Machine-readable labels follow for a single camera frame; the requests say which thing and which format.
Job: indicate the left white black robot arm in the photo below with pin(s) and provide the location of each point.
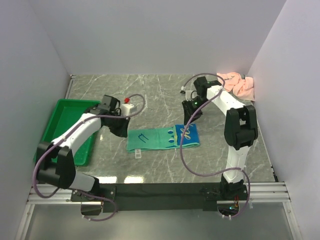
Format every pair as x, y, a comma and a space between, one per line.
55, 159

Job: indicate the blue green crocodile towel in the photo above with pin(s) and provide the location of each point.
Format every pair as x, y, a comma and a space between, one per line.
164, 138

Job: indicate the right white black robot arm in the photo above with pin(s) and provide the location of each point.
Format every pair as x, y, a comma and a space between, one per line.
240, 128

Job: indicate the aluminium rail frame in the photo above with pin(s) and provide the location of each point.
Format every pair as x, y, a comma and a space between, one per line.
269, 215

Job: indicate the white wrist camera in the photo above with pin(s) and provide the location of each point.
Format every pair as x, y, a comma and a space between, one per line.
127, 108
187, 93

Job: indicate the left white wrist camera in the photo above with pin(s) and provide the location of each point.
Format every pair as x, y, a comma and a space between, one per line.
127, 108

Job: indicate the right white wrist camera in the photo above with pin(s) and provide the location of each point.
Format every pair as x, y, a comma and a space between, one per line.
187, 93

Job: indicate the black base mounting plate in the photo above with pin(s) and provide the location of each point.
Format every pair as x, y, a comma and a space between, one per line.
163, 196

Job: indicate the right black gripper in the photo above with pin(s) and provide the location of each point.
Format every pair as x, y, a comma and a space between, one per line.
188, 111

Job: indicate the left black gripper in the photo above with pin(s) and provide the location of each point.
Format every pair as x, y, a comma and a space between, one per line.
122, 131

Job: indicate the pink crumpled towel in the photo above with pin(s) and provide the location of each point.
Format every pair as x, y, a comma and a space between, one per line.
241, 86

